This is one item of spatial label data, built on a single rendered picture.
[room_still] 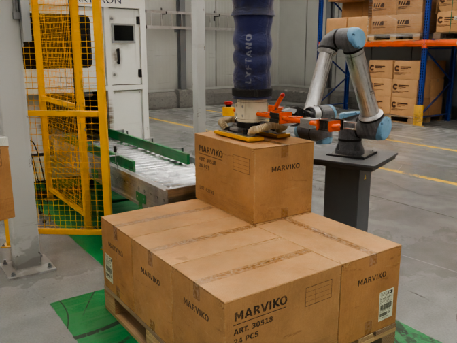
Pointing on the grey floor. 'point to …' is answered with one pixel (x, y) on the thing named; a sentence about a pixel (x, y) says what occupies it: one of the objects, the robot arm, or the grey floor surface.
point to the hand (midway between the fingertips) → (283, 117)
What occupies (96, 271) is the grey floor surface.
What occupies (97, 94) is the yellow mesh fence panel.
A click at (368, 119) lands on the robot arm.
